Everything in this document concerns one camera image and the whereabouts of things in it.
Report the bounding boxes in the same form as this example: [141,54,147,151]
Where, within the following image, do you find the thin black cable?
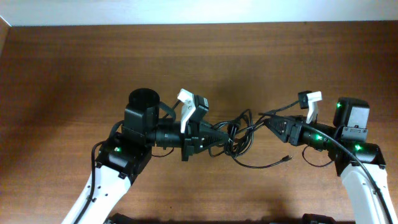
[208,108,293,170]

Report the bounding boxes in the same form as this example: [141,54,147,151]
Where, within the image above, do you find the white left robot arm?
[63,88,230,223]

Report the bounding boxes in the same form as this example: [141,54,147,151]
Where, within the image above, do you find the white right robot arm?
[264,97,397,223]

